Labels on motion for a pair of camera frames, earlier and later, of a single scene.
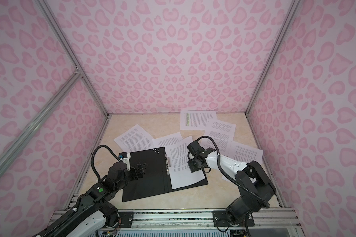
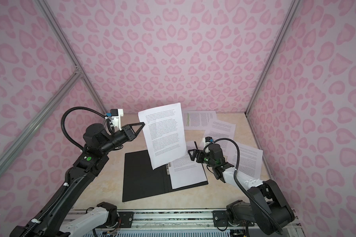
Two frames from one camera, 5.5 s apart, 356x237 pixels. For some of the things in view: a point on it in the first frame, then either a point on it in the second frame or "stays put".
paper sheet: [135, 139] to [163, 128]
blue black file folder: [156, 179] stays put
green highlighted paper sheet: [196, 120] stays put
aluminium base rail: [278, 219] stays put
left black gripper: [142, 172] to [129, 133]
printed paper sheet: [177, 154] stays put
